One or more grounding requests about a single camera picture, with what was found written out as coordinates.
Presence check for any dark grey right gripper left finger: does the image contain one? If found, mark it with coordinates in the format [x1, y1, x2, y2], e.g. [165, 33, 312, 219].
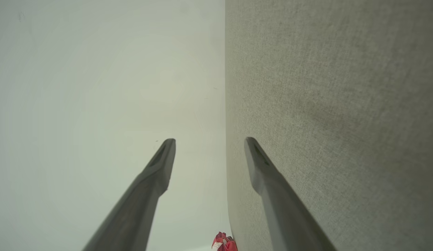
[82, 138, 176, 251]

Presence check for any stack of red jerseys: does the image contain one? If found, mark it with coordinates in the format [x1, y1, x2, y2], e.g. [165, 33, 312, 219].
[212, 232, 238, 251]

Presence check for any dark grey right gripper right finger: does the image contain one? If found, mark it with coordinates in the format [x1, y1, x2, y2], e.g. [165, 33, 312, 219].
[244, 137, 337, 251]

